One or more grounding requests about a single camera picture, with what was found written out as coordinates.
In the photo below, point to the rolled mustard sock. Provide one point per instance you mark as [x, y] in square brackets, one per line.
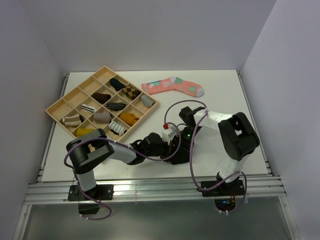
[129, 118]

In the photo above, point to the rolled white striped sock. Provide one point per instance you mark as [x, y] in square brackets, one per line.
[116, 128]

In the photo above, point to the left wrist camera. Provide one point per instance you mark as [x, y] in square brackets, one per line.
[168, 133]

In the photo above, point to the wooden compartment tray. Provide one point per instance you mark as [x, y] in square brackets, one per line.
[69, 104]

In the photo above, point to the pink patterned sock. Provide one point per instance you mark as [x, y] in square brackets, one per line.
[173, 84]

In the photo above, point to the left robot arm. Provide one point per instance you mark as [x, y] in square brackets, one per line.
[88, 151]

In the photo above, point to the rolled beige sock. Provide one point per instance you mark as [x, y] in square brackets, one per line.
[102, 117]

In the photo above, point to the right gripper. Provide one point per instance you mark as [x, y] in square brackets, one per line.
[184, 142]

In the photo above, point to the rolled argyle brown sock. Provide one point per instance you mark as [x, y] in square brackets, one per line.
[131, 92]

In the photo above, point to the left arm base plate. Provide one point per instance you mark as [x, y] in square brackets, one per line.
[99, 192]

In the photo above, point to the rolled dark navy sock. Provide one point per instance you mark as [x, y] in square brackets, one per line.
[116, 84]

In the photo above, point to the rolled brown white sock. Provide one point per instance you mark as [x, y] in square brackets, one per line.
[73, 121]

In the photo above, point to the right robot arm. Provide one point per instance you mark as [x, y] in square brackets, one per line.
[238, 137]

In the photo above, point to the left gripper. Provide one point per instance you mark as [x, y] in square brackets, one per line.
[167, 149]

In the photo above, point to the aluminium frame rail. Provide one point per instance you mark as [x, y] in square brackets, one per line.
[146, 190]

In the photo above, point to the rolled black striped sock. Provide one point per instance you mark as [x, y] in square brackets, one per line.
[116, 106]

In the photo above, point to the rolled white black sock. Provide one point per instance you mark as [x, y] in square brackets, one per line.
[88, 108]

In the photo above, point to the mustard yellow sock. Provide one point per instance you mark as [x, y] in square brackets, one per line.
[83, 131]

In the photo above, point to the rolled grey sock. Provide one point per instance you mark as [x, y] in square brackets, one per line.
[147, 102]

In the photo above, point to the rolled dark brown sock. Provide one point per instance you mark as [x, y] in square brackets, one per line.
[101, 98]

